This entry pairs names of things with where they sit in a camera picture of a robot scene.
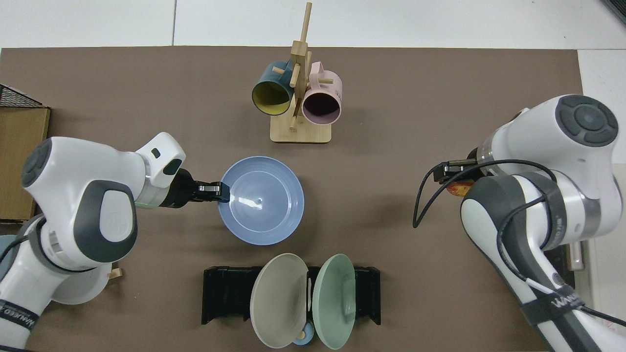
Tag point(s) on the red yellow apple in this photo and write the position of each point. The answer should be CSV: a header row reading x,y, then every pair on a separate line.
x,y
459,188

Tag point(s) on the black dish rack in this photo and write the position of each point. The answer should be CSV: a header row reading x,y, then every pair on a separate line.
x,y
225,293

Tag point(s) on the wooden plate rack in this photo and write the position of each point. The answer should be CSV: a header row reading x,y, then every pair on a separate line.
x,y
115,273

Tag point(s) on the beige plate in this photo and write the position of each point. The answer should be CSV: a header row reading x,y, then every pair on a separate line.
x,y
279,303

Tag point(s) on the grey plate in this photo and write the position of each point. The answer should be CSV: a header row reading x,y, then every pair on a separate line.
x,y
83,289

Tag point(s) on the green plate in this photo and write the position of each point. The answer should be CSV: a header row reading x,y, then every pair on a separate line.
x,y
332,303

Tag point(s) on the light blue plate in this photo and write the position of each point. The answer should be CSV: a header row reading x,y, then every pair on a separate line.
x,y
7,261

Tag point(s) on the brown table cloth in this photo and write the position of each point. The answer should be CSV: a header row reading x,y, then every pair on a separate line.
x,y
391,220

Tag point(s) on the wooden cup stand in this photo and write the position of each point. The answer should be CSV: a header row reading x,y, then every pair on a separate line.
x,y
303,132

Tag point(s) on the dark teal cup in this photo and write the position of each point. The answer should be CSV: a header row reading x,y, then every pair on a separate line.
x,y
271,95

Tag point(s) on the pink cup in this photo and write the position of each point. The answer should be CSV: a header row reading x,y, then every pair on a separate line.
x,y
323,105

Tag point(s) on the pale toaster oven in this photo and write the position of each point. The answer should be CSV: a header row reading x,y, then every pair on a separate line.
x,y
578,258

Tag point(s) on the small blue round thing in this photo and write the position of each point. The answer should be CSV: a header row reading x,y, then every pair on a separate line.
x,y
305,337

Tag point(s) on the dark grey object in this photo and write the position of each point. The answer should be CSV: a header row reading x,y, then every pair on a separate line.
x,y
617,7

